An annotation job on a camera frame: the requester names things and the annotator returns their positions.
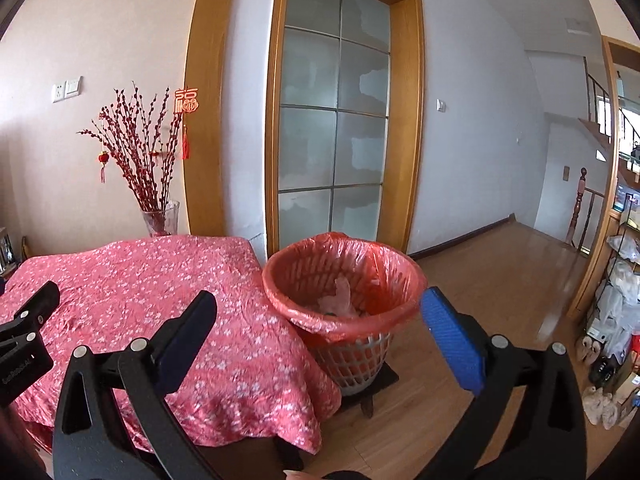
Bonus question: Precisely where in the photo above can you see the white plastic trash basket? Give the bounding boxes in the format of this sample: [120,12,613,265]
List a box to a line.
[299,249,396,397]

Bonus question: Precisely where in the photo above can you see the wooden staircase railing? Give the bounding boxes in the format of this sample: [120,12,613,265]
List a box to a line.
[566,56,640,254]

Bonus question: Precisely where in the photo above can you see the red hanging fu ornament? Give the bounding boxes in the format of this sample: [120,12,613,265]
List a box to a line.
[174,88,200,160]

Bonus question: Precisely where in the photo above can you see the red floral tablecloth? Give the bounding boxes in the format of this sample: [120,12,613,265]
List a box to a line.
[1,235,341,453]

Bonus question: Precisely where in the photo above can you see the clear glass vase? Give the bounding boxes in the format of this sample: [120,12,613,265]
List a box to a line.
[142,200,180,237]

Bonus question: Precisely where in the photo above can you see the frosted glass door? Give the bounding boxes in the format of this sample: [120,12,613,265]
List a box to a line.
[264,0,426,260]

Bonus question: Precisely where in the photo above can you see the red berry branch bouquet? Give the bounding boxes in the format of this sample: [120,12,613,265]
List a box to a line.
[78,86,181,213]

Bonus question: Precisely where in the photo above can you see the red trash bin liner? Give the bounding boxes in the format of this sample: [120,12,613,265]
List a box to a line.
[262,232,427,348]

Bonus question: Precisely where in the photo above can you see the white wall switch plate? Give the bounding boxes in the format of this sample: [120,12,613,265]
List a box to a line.
[53,76,82,103]

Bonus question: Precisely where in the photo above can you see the metal storage shelf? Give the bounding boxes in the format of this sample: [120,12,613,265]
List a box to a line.
[585,185,639,390]

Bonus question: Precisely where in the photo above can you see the white slippers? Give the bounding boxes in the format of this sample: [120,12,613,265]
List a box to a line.
[582,386,638,430]

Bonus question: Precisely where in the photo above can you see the small dark wooden stool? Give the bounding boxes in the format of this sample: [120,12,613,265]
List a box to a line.
[338,363,399,419]

